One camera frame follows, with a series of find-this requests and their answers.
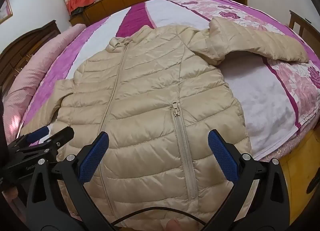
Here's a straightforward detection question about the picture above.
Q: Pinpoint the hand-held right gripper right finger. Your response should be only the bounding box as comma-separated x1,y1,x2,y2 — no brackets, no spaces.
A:
200,129,293,231

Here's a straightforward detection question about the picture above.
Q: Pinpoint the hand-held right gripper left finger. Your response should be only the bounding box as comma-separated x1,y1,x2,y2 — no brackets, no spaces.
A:
25,131,118,231

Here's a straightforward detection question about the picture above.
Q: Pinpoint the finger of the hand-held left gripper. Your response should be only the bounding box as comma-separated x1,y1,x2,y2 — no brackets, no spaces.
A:
7,126,50,147
11,127,75,157

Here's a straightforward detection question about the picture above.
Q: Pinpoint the beige puffer jacket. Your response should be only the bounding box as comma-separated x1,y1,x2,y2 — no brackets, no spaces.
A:
21,17,310,231

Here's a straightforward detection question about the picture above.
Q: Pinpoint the person's right hand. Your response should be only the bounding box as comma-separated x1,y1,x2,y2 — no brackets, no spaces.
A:
162,218,183,231

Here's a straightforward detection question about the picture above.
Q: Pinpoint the pink pillow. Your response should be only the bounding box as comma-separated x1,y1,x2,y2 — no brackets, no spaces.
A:
4,23,87,144

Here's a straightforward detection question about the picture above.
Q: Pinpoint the pink white floral bedspread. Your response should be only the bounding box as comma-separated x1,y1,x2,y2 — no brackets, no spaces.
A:
19,0,320,161

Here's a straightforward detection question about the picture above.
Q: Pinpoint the dark wooden headboard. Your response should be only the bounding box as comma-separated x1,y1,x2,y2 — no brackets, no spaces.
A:
0,20,62,91

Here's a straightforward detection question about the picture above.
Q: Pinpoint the black cable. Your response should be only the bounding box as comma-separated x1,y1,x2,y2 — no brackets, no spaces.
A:
110,207,208,231

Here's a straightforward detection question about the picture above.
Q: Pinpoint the framed wall picture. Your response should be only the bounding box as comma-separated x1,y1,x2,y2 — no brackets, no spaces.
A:
0,0,13,25

